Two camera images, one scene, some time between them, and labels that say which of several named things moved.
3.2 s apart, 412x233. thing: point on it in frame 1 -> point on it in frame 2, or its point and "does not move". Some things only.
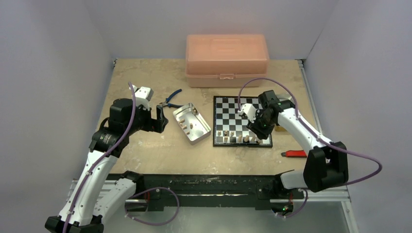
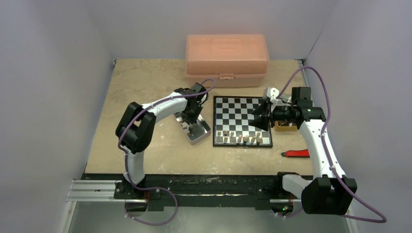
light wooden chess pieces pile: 182,120 does not move
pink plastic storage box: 219,60 does not move
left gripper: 152,124 -> 192,120
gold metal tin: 280,128 does not move
